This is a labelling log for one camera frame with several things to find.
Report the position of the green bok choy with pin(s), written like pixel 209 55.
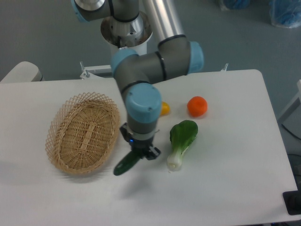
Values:
pixel 182 136

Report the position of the white chair back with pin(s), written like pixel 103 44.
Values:
pixel 23 72

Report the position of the yellow mango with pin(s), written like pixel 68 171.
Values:
pixel 165 108

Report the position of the woven wicker basket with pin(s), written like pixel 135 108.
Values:
pixel 83 133

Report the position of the blue plastic bag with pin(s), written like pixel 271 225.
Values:
pixel 234 4
pixel 285 13

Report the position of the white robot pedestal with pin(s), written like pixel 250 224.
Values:
pixel 134 35

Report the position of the black device at table edge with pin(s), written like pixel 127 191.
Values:
pixel 292 201

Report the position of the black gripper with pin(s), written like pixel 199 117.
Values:
pixel 140 143

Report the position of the green cucumber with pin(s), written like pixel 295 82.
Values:
pixel 128 162

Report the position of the blue plastic bag left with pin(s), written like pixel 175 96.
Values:
pixel 234 4

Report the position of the blue plastic bag right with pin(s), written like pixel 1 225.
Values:
pixel 285 13

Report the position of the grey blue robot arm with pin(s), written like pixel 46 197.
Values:
pixel 152 47

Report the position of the orange tangerine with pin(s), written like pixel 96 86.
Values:
pixel 197 106

